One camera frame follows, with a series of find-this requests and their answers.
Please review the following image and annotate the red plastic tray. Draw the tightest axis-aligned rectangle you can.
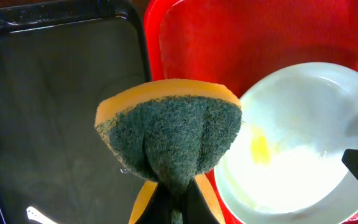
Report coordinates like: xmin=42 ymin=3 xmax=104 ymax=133
xmin=144 ymin=0 xmax=358 ymax=223

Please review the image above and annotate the black plastic tray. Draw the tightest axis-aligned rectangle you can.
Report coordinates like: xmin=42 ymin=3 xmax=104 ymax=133
xmin=0 ymin=1 xmax=150 ymax=223

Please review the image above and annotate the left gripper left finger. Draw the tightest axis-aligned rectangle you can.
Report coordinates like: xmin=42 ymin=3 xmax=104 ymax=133
xmin=134 ymin=180 xmax=178 ymax=224

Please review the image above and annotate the light green plate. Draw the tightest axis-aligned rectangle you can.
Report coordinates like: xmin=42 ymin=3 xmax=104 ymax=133
xmin=214 ymin=62 xmax=358 ymax=223

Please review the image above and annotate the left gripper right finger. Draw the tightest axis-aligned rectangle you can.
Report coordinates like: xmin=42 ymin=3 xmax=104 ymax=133
xmin=180 ymin=179 xmax=219 ymax=224

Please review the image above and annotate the green and yellow sponge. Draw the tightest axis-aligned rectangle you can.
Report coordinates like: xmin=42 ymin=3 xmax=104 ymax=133
xmin=94 ymin=79 xmax=242 ymax=223

